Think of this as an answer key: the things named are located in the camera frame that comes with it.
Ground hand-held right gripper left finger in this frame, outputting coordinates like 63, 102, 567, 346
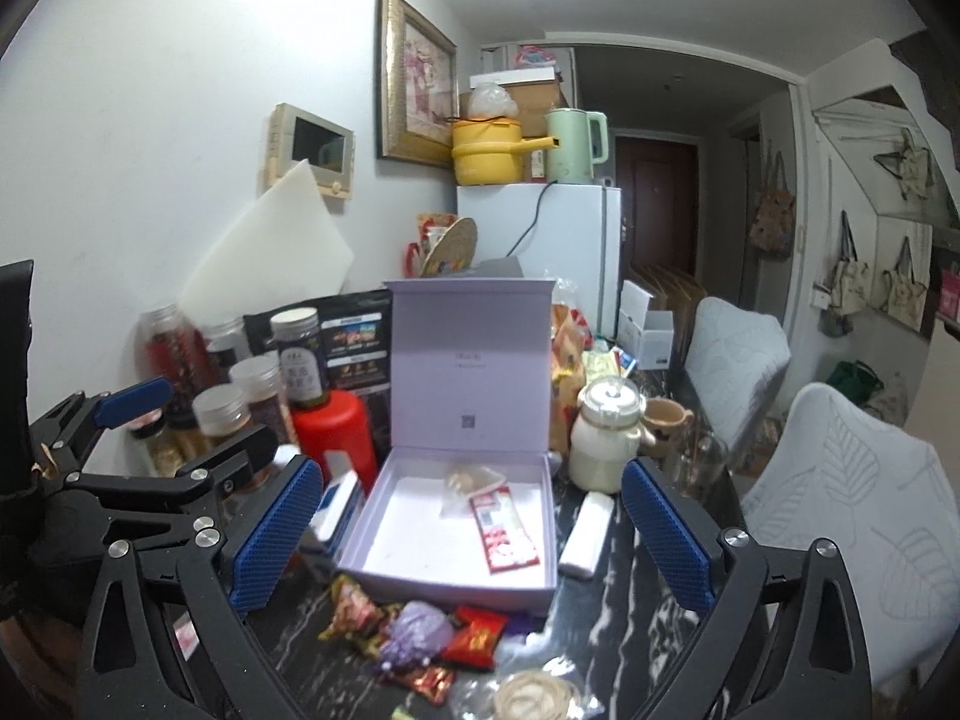
75, 456, 326, 720

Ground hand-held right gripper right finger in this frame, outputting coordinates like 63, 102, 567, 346
621, 456, 875, 720

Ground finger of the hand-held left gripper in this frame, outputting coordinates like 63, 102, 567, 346
67, 424, 280, 535
30, 377, 175, 466

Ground colourful snack packet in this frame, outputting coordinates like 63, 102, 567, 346
319, 574, 387, 642

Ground purple sachet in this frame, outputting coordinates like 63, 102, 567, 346
375, 601, 458, 672

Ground beige cord coil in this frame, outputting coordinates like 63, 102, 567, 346
491, 671, 582, 720

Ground lavender gift box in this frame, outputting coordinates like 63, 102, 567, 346
335, 277, 560, 616

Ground silver-lid nut jar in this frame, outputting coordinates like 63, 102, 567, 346
229, 356, 297, 443
191, 386, 252, 466

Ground red-filled plastic jar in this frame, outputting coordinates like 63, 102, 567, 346
137, 304, 211, 406

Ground blue white box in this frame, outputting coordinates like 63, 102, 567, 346
311, 469, 368, 548

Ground white rectangular packet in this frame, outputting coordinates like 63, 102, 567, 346
559, 491, 616, 578

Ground clear glass cup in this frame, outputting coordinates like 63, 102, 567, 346
667, 431, 728, 496

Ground dark-filled plastic jar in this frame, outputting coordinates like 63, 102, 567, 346
204, 317, 252, 383

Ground cream thermos pot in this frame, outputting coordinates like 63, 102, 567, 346
566, 377, 657, 494

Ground tan ceramic mug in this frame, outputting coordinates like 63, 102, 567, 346
643, 397, 695, 447

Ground red striped snack packet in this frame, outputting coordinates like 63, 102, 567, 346
469, 486, 541, 575

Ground leaf-pattern covered chair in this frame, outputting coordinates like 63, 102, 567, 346
684, 296, 792, 466
739, 382, 938, 683

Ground black snack bag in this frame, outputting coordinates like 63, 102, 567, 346
244, 289, 395, 458

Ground yellow green packet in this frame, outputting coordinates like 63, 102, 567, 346
585, 349, 623, 391

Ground clear plastic packet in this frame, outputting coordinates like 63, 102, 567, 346
439, 465, 511, 522

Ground orange snack bag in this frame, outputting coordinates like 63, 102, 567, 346
547, 304, 593, 458

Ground red gold candy packet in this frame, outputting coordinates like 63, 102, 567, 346
390, 664, 458, 706

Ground white foam board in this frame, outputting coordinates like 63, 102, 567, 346
180, 159, 356, 316

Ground green bag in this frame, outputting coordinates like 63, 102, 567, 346
825, 360, 886, 421

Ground flat cardboard boxes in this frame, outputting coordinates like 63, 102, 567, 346
628, 262, 710, 316

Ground white fridge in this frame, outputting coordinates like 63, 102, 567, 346
456, 181, 623, 338

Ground red snack bag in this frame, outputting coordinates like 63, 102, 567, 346
407, 211, 458, 278

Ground woven fan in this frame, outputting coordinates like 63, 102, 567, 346
420, 217, 479, 278

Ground beige tote bag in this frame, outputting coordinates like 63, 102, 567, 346
879, 236, 935, 331
825, 210, 875, 316

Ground brown door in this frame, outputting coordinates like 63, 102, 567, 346
616, 133, 702, 286

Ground brown tote bag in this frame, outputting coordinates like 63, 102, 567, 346
752, 150, 797, 260

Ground pink box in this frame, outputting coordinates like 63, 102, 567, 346
934, 262, 960, 323

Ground yellow pot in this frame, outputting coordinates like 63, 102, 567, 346
450, 116, 562, 187

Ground gold framed picture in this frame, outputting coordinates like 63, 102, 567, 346
375, 0, 460, 166

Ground clear plastic bag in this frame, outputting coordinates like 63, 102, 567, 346
469, 81, 518, 121

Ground white stair cabinet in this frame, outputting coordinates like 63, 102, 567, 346
810, 37, 960, 331

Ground cardboard box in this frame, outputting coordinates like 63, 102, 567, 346
457, 67, 571, 136

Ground wall intercom panel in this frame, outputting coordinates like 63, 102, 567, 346
262, 103, 356, 201

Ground black power cable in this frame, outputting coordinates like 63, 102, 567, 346
506, 181, 560, 260

